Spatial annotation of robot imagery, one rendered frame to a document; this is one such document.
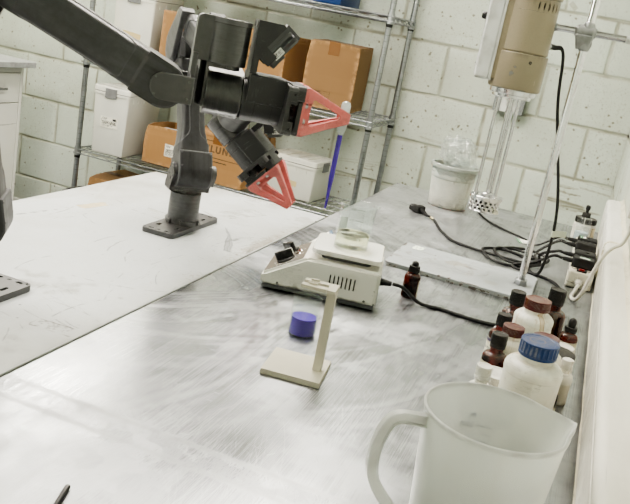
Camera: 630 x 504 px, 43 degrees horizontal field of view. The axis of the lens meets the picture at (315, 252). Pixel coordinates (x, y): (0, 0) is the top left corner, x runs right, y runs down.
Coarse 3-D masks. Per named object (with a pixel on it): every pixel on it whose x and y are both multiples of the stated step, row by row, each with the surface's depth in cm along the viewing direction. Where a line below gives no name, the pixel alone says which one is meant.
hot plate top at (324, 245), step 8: (320, 240) 140; (328, 240) 141; (312, 248) 135; (320, 248) 135; (328, 248) 136; (336, 248) 137; (368, 248) 140; (376, 248) 141; (384, 248) 143; (336, 256) 134; (344, 256) 134; (352, 256) 134; (360, 256) 135; (368, 256) 136; (376, 256) 136; (368, 264) 134; (376, 264) 134
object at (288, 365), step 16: (320, 288) 103; (336, 288) 104; (320, 336) 105; (272, 352) 110; (288, 352) 111; (320, 352) 106; (272, 368) 105; (288, 368) 106; (304, 368) 107; (320, 368) 106; (304, 384) 104; (320, 384) 105
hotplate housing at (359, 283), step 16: (304, 256) 136; (320, 256) 137; (272, 272) 136; (288, 272) 135; (304, 272) 135; (320, 272) 135; (336, 272) 134; (352, 272) 134; (368, 272) 134; (288, 288) 136; (304, 288) 136; (352, 288) 135; (368, 288) 134; (352, 304) 136; (368, 304) 136
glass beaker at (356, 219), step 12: (348, 204) 139; (360, 204) 139; (372, 204) 138; (348, 216) 134; (360, 216) 134; (372, 216) 135; (336, 228) 138; (348, 228) 135; (360, 228) 135; (372, 228) 137; (336, 240) 137; (348, 240) 135; (360, 240) 135; (360, 252) 136
